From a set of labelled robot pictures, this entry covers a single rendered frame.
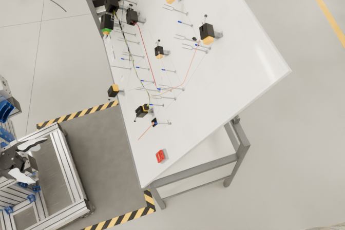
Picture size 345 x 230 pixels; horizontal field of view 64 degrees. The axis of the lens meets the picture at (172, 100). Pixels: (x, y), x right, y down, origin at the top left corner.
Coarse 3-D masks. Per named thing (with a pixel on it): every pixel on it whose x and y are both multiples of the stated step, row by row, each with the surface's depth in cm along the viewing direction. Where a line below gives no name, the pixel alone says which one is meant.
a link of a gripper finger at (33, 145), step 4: (32, 140) 92; (36, 140) 92; (40, 140) 92; (44, 140) 93; (24, 144) 91; (28, 144) 91; (32, 144) 91; (36, 144) 92; (20, 148) 90; (24, 148) 90; (28, 148) 91; (32, 148) 94; (36, 148) 95; (40, 148) 96; (24, 152) 93
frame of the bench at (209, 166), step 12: (228, 132) 172; (228, 156) 164; (192, 168) 162; (204, 168) 162; (156, 180) 160; (168, 180) 160; (216, 180) 197; (228, 180) 210; (156, 192) 169; (180, 192) 195
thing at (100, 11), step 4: (88, 0) 184; (88, 4) 187; (92, 4) 188; (120, 4) 199; (92, 8) 190; (96, 8) 198; (100, 8) 197; (104, 8) 198; (92, 12) 193; (96, 12) 194; (100, 12) 198; (104, 12) 198; (108, 12) 198; (92, 16) 196; (96, 16) 197; (100, 16) 198; (96, 20) 199; (100, 20) 248; (96, 24) 203; (100, 32) 210
